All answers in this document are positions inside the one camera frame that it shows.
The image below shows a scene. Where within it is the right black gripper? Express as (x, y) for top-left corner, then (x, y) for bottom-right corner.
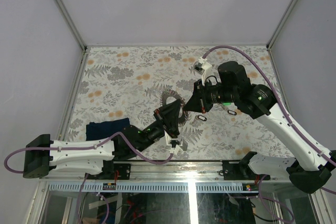
(183, 77), (237, 113)

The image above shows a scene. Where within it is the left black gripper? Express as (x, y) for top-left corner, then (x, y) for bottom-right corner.
(137, 100), (183, 154)

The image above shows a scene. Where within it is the silver keyring holder with rings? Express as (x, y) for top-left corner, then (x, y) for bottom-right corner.
(160, 90), (190, 125)

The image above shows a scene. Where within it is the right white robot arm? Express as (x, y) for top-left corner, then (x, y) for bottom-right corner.
(183, 59), (335, 194)

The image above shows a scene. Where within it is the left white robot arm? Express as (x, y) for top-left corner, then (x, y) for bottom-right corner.
(23, 100), (187, 179)

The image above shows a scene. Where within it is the black oval key tag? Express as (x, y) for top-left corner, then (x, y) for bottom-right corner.
(196, 115), (207, 122)

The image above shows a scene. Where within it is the floral patterned table mat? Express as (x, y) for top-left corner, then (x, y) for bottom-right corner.
(63, 46), (291, 160)

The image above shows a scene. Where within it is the dark blue cloth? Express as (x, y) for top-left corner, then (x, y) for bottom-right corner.
(86, 118), (130, 141)

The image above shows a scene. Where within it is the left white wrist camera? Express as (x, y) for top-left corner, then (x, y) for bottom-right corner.
(165, 132), (188, 155)

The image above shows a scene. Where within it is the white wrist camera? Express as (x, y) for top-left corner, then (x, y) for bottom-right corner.
(193, 57), (212, 85)
(165, 132), (188, 155)

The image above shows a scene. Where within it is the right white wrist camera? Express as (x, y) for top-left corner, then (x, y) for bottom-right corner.
(193, 57), (212, 85)

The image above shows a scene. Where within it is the aluminium front rail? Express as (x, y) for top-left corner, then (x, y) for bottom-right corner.
(38, 161), (288, 183)

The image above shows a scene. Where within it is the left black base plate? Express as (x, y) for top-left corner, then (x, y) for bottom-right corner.
(112, 163), (131, 181)

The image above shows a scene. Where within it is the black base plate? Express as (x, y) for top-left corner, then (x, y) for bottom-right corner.
(112, 163), (131, 181)
(222, 161), (263, 181)

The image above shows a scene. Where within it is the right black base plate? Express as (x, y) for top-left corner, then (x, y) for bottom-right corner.
(222, 161), (263, 181)

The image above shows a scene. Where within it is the slotted grey cable duct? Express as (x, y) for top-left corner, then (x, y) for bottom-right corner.
(48, 182), (258, 194)

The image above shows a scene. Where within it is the left aluminium frame post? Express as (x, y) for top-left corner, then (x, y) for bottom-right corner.
(53, 0), (87, 51)

